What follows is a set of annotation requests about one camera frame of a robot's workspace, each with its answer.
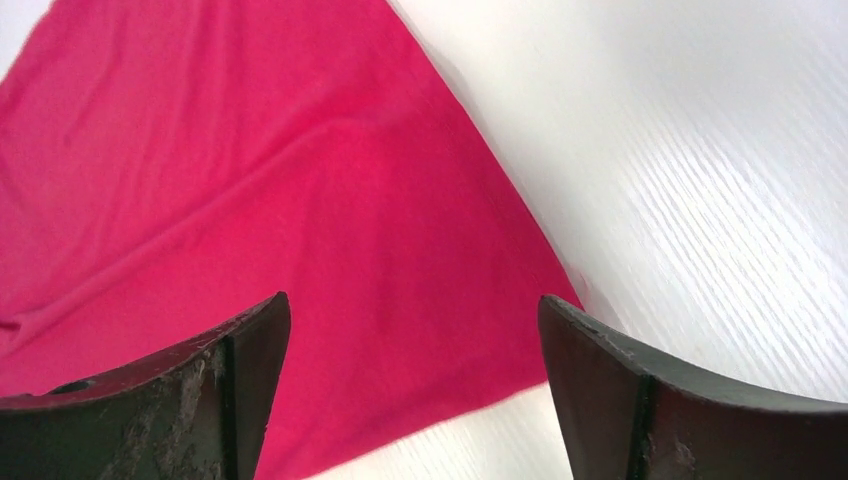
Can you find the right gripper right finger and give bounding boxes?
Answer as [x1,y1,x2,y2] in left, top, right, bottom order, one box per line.
[538,295,847,479]

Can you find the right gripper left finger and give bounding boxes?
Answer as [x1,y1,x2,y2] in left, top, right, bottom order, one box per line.
[1,293,291,479]

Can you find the crimson red t shirt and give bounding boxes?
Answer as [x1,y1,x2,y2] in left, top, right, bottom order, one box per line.
[1,1,574,479]

